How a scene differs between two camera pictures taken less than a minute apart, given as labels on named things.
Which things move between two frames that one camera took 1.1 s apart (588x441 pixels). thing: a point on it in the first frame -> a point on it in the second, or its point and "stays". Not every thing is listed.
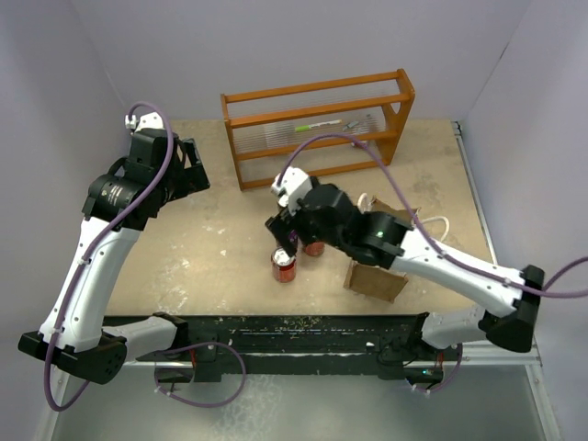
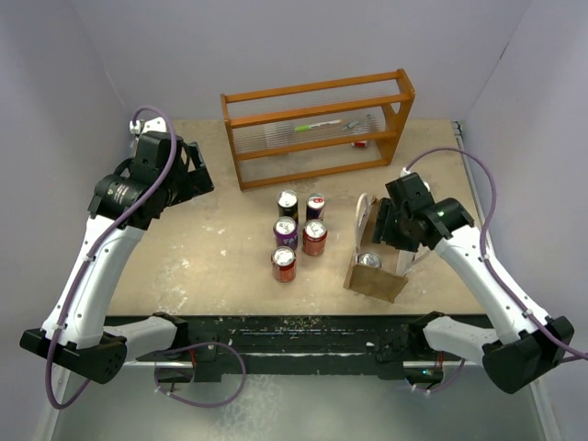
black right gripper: [283, 222] -> [383, 231]
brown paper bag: [381, 283] stays
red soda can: [284, 265] stays
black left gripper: [191, 178] stays
